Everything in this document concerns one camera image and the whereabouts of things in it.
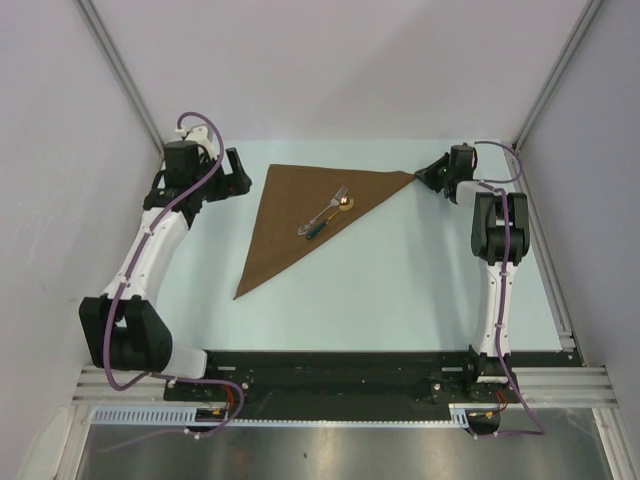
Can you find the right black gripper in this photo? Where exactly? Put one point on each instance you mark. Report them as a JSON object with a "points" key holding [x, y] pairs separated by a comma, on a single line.
{"points": [[427, 175]]}

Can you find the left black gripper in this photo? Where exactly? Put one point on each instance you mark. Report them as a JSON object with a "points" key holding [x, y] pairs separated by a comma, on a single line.
{"points": [[236, 183]]}

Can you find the gold spoon with dark handle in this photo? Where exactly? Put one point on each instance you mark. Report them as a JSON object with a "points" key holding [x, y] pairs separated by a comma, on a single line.
{"points": [[346, 203]]}

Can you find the silver fork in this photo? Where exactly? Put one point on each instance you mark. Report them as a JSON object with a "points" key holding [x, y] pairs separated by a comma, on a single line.
{"points": [[334, 202]]}

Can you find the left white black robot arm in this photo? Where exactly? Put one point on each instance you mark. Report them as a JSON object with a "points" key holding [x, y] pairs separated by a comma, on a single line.
{"points": [[121, 326]]}

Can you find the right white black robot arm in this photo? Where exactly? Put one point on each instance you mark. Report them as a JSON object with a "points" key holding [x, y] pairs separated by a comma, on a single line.
{"points": [[500, 239]]}

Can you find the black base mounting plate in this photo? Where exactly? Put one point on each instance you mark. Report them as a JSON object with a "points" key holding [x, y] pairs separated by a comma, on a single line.
{"points": [[323, 385]]}

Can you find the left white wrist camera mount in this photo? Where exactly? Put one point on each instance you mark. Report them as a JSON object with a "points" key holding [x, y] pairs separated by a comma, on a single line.
{"points": [[203, 135]]}

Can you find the right side aluminium rail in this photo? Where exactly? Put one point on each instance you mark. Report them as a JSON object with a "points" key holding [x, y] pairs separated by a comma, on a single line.
{"points": [[553, 289]]}

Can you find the aluminium rail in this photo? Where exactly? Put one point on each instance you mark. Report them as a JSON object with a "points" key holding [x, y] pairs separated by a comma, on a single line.
{"points": [[553, 289], [548, 387]]}

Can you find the right aluminium corner post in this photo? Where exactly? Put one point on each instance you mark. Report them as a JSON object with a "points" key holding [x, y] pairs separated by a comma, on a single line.
{"points": [[575, 39]]}

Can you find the aluminium corner post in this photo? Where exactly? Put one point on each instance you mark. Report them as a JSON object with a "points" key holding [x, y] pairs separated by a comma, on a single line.
{"points": [[111, 54], [575, 39]]}

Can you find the left aluminium corner post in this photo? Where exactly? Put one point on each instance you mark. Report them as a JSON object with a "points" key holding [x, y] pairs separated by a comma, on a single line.
{"points": [[111, 54]]}

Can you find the aluminium front rail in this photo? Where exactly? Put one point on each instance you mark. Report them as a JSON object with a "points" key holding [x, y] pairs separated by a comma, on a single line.
{"points": [[548, 387]]}

